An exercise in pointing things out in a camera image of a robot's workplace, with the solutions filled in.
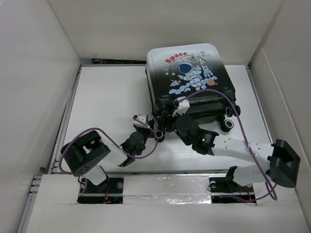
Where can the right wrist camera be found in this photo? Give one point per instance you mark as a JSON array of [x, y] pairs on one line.
[[181, 106]]

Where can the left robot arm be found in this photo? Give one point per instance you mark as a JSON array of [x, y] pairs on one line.
[[81, 157]]

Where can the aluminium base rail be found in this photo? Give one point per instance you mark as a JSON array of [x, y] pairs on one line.
[[109, 96]]

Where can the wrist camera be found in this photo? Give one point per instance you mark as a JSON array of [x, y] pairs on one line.
[[181, 106], [141, 121]]

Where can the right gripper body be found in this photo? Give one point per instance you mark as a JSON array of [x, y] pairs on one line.
[[171, 123]]

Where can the black space-print suitcase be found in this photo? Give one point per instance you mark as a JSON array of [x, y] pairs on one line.
[[197, 73]]

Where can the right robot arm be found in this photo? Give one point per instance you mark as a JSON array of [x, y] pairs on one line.
[[270, 162]]

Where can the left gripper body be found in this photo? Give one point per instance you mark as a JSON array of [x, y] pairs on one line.
[[147, 132]]

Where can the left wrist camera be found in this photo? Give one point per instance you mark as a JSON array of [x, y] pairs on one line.
[[141, 121]]

